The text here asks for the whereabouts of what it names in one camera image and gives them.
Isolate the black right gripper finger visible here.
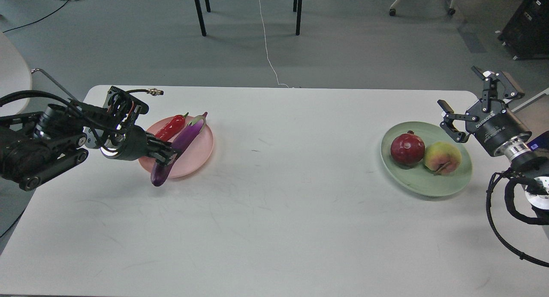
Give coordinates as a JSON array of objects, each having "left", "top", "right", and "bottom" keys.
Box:
[
  {"left": 472, "top": 66, "right": 525, "bottom": 114},
  {"left": 437, "top": 100, "right": 479, "bottom": 144}
]

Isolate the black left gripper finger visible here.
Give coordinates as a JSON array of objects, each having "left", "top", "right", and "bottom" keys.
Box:
[
  {"left": 146, "top": 133, "right": 180, "bottom": 154},
  {"left": 148, "top": 149, "right": 178, "bottom": 166}
]

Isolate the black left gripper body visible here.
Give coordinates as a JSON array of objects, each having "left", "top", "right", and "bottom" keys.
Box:
[{"left": 101, "top": 125, "right": 153, "bottom": 161}]

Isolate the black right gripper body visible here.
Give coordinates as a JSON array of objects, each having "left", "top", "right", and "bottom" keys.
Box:
[{"left": 465, "top": 101, "right": 532, "bottom": 158}]

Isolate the purple eggplant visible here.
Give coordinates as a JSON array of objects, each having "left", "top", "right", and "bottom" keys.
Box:
[{"left": 150, "top": 112, "right": 208, "bottom": 186}]

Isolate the red chili pepper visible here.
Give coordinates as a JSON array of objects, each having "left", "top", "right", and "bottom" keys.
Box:
[{"left": 154, "top": 112, "right": 189, "bottom": 141}]

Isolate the yellow peach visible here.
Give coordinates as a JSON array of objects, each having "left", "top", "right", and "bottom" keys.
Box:
[{"left": 423, "top": 141, "right": 462, "bottom": 175}]

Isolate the red pomegranate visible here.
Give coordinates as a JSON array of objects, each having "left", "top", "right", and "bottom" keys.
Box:
[{"left": 390, "top": 130, "right": 426, "bottom": 167}]

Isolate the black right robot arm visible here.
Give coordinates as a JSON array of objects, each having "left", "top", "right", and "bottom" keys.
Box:
[{"left": 437, "top": 66, "right": 548, "bottom": 267}]

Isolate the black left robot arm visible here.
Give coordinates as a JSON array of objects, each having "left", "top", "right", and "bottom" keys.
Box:
[{"left": 1, "top": 86, "right": 182, "bottom": 191}]

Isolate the pink plate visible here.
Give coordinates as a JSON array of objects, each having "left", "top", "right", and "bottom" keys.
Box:
[{"left": 138, "top": 117, "right": 214, "bottom": 179}]

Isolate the black equipment box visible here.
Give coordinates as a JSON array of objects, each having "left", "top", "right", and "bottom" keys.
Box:
[{"left": 498, "top": 0, "right": 549, "bottom": 60}]

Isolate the green plate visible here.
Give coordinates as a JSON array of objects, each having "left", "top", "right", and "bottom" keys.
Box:
[{"left": 380, "top": 121, "right": 473, "bottom": 197}]

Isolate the white office chair base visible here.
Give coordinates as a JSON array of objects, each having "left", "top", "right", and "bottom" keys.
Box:
[{"left": 387, "top": 0, "right": 457, "bottom": 17}]

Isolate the white chair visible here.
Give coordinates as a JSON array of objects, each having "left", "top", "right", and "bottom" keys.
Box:
[{"left": 0, "top": 32, "right": 82, "bottom": 117}]

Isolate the white floor cable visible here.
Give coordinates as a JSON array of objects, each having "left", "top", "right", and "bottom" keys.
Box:
[{"left": 251, "top": 0, "right": 295, "bottom": 88}]

